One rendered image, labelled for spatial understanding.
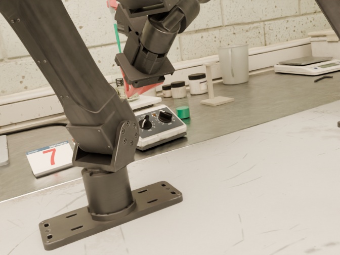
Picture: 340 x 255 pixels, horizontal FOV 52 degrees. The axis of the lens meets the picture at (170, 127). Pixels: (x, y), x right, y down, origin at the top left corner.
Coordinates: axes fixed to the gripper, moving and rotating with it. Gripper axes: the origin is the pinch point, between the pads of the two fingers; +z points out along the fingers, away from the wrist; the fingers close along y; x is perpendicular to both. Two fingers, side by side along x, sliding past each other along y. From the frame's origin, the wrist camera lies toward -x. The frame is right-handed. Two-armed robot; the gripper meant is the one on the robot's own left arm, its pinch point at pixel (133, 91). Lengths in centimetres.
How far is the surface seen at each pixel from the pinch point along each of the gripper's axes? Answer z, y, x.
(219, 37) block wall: 36, -74, -38
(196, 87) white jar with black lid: 34, -45, -16
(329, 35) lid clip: 17, -110, -15
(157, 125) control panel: 6.9, -5.2, 5.9
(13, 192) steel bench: 10.2, 26.8, 8.8
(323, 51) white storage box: 25, -112, -12
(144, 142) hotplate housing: 6.6, -0.1, 9.2
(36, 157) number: 14.2, 20.0, 1.6
